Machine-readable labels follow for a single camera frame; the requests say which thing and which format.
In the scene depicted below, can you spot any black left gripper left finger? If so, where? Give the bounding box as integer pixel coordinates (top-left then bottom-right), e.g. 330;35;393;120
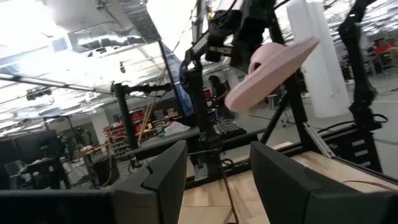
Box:
111;139;188;224

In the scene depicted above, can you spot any white paper on desk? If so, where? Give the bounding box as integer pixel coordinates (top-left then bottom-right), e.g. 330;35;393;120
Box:
162;121;192;138

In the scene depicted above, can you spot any blue lit laptop screen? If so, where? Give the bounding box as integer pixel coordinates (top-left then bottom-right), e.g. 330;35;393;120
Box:
160;40;196;118

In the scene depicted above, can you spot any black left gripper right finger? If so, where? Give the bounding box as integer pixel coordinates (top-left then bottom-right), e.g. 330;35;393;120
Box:
249;141;359;224

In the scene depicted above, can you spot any person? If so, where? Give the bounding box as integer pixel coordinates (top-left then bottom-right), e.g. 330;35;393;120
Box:
207;75;233;121

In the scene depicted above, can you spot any thin black cable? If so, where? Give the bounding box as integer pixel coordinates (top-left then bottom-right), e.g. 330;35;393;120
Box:
216;149;240;224

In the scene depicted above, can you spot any black desk pole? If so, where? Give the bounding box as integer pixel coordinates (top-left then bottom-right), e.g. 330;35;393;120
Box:
111;82;172;151

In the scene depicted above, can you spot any pink rubber slide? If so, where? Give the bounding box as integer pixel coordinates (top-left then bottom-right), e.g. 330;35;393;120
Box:
224;36;320;113

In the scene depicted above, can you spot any black jointed upright arm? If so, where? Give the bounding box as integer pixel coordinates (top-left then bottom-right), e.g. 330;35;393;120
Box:
338;0;389;132

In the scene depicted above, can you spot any silver ceiling air duct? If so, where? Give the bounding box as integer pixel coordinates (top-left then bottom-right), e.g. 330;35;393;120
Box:
67;0;163;52

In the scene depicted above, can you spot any white round pillar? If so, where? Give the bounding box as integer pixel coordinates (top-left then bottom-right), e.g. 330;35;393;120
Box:
285;0;351;119

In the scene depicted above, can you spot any red storage bin rack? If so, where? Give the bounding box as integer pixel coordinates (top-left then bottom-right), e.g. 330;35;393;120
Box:
103;109;147;158

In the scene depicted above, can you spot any black overhead rail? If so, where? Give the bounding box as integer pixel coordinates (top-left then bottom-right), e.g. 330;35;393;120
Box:
0;72;114;95

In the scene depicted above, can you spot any cluttered background workbench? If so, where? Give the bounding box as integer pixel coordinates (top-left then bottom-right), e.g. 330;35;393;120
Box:
366;37;398;77

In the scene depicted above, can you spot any backlit rainbow keyboard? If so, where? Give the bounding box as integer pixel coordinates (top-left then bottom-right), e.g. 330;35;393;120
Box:
213;119;247;138

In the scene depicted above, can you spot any grey desk top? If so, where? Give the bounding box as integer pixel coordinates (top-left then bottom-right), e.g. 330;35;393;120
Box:
125;125;266;161

